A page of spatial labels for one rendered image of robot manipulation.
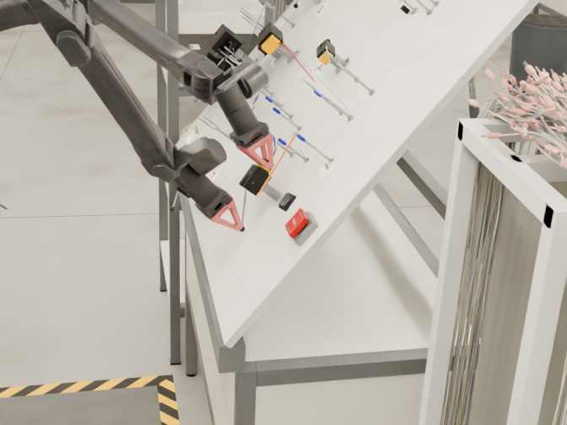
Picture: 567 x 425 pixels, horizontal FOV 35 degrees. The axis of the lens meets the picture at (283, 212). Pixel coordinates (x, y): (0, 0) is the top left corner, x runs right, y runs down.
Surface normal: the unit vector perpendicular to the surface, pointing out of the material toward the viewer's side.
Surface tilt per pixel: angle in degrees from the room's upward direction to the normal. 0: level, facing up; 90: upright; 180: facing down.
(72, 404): 0
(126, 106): 115
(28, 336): 0
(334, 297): 0
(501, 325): 90
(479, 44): 52
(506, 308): 90
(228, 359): 90
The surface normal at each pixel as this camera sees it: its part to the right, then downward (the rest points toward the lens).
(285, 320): 0.04, -0.91
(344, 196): -0.74, -0.53
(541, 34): -0.40, 0.42
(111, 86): 0.18, 0.76
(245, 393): 0.19, 0.41
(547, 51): -0.15, 0.46
